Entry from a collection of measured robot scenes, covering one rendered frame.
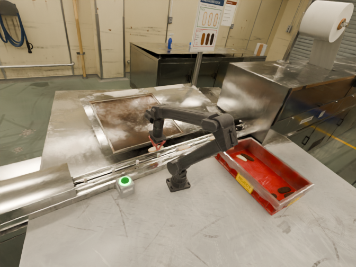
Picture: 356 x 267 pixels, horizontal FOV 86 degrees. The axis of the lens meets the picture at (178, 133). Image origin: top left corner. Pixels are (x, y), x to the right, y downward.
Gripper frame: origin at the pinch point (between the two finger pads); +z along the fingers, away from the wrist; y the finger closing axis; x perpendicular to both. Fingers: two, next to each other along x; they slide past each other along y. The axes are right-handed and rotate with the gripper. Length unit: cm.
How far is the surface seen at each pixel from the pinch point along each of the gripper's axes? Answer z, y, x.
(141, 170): 6.8, -7.2, 12.9
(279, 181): 11, -50, -60
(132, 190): 7.8, -16.2, 22.0
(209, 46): -40, 75, -99
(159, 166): 6.8, -8.4, 2.2
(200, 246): 11, -54, 8
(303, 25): -70, 16, -143
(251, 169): 11, -34, -52
